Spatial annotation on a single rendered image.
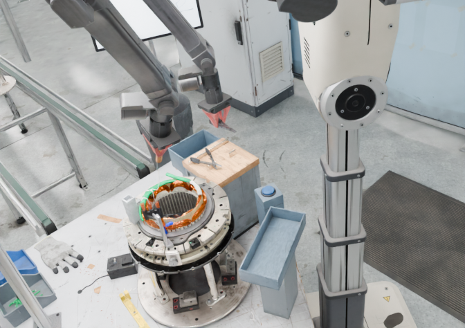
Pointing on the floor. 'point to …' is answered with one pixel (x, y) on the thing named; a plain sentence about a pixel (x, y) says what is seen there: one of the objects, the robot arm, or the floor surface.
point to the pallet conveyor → (13, 189)
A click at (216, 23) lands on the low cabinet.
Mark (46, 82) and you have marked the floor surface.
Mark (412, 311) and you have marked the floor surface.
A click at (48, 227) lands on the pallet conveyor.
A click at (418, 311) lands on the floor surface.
